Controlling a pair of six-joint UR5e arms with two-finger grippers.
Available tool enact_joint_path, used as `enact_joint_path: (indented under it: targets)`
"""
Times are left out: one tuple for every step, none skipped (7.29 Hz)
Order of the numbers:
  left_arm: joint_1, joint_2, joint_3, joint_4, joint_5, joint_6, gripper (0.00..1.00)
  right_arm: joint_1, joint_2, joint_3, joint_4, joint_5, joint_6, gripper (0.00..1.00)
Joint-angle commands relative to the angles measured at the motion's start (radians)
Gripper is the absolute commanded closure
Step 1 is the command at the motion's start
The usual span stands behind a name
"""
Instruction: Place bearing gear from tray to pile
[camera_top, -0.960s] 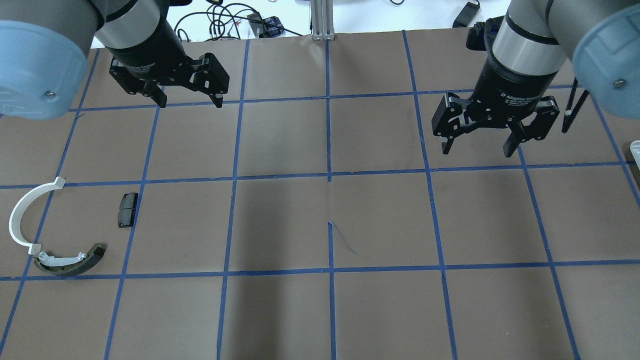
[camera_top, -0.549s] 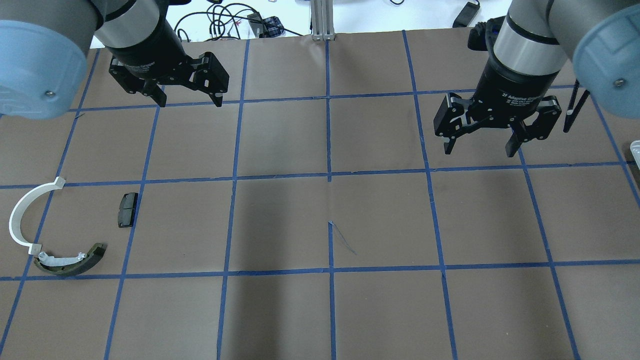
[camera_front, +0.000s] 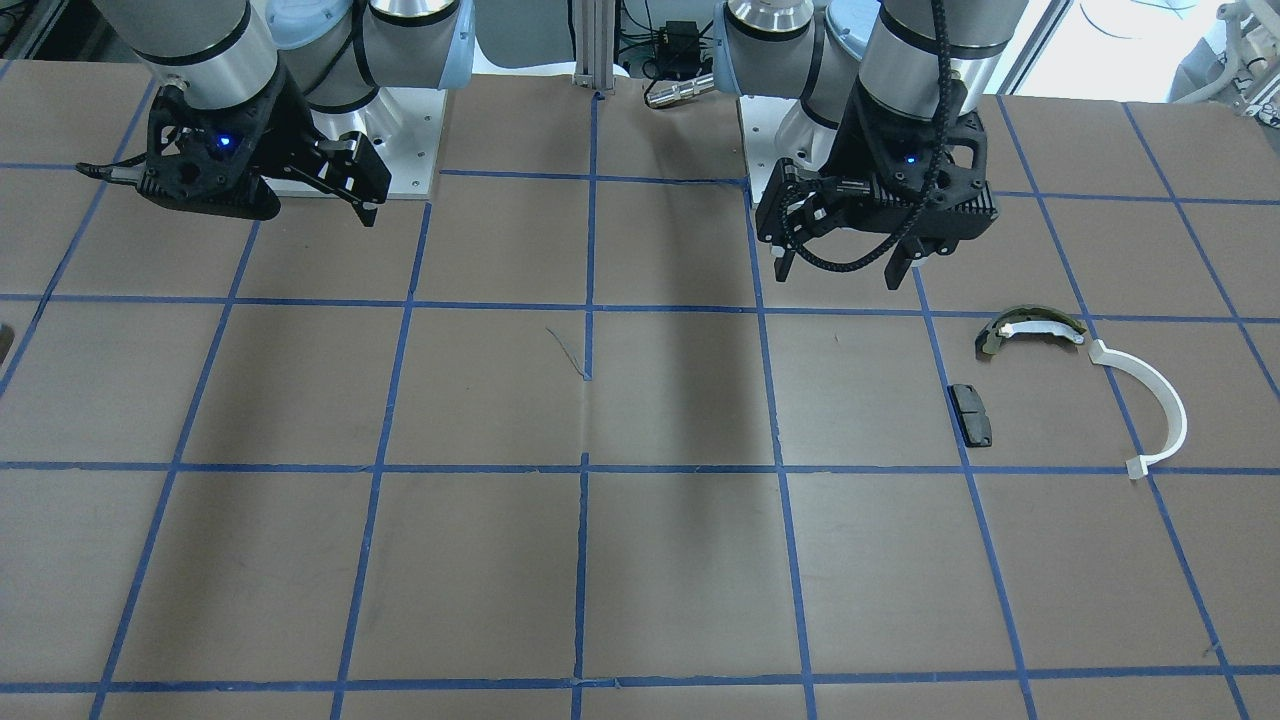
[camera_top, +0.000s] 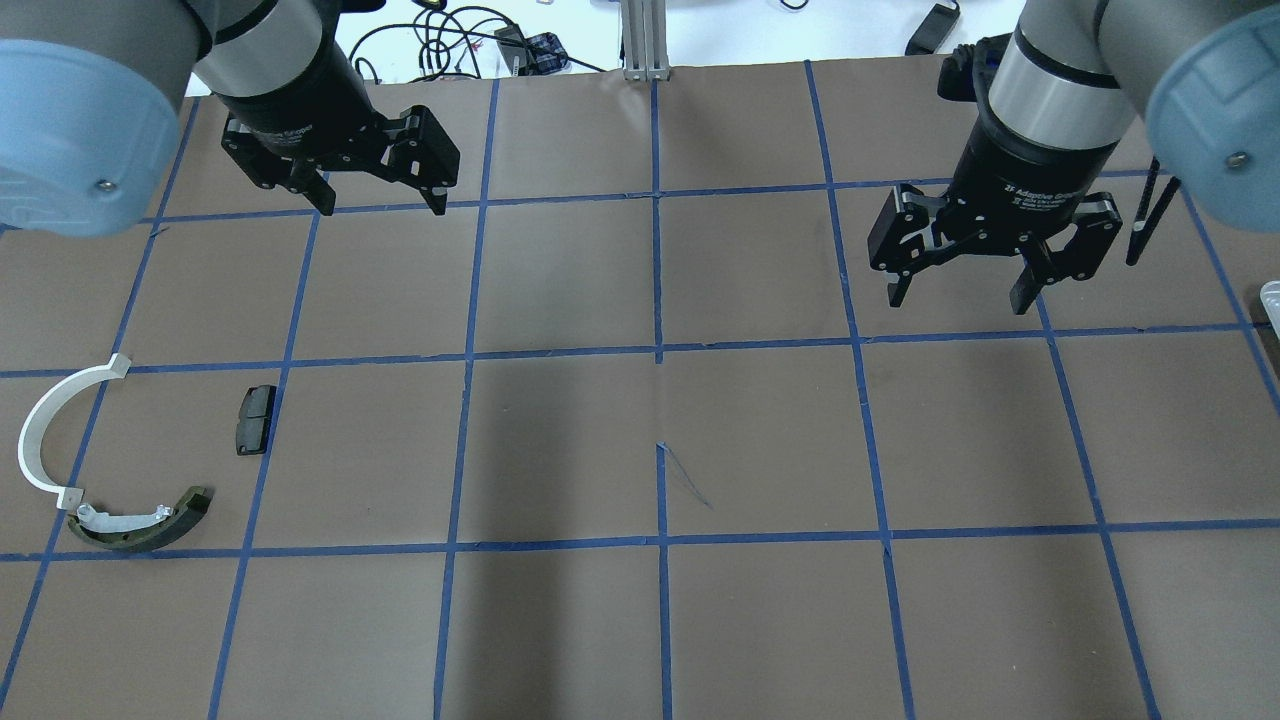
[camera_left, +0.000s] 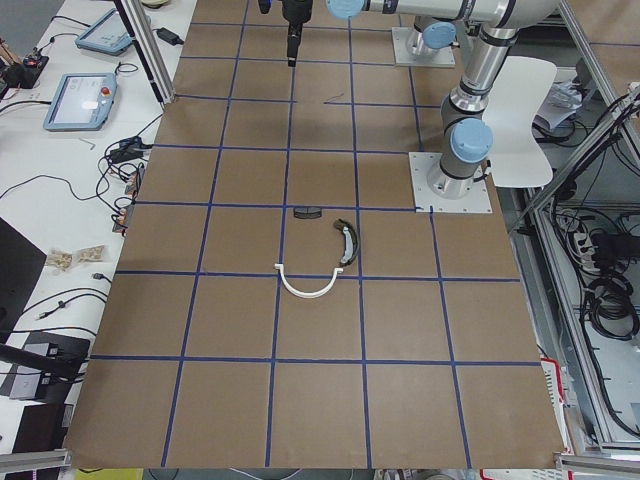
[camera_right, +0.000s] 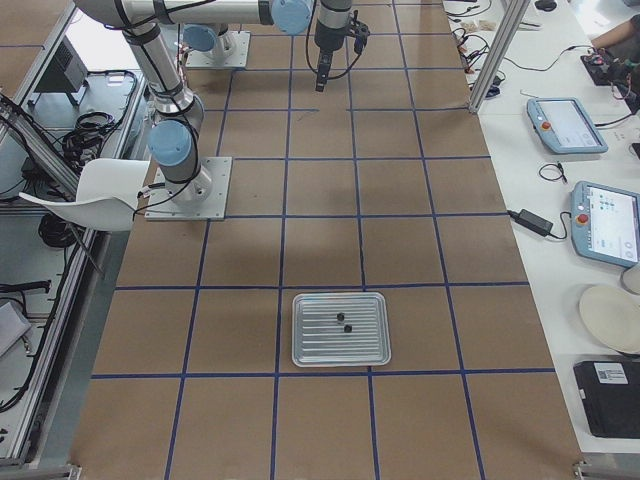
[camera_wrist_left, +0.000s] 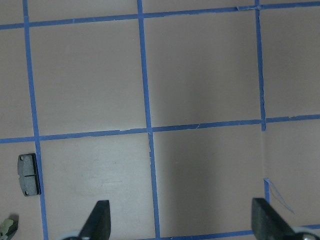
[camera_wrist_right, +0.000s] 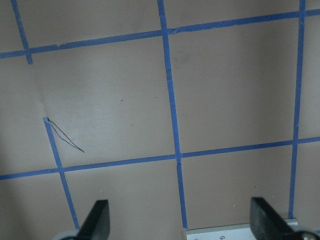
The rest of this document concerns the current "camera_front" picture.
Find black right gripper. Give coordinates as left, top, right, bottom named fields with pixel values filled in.
left=133, top=76, right=392, bottom=228

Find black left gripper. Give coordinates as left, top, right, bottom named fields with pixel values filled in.
left=755, top=90, right=998, bottom=284

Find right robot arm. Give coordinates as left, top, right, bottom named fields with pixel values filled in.
left=76, top=1, right=476, bottom=227

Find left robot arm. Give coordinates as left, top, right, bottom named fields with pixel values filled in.
left=712, top=1, right=1027, bottom=290

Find green brake shoe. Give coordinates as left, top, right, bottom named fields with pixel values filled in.
left=975, top=304, right=1088, bottom=357

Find black brake pad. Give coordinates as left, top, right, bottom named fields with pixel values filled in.
left=947, top=383, right=993, bottom=448

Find silver cylindrical connector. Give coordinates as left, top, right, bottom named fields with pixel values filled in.
left=643, top=73, right=716, bottom=110

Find black power adapter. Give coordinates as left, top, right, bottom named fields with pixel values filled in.
left=655, top=20, right=701, bottom=72

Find white curved plastic part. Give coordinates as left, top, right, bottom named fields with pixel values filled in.
left=1087, top=340, right=1188, bottom=480

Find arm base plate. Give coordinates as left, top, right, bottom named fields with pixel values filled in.
left=312, top=88, right=449, bottom=200
left=739, top=95, right=837, bottom=205

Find black braided cable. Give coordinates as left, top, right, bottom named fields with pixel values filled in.
left=795, top=0, right=951, bottom=273

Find aluminium frame post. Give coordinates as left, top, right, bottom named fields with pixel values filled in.
left=570, top=0, right=618, bottom=96

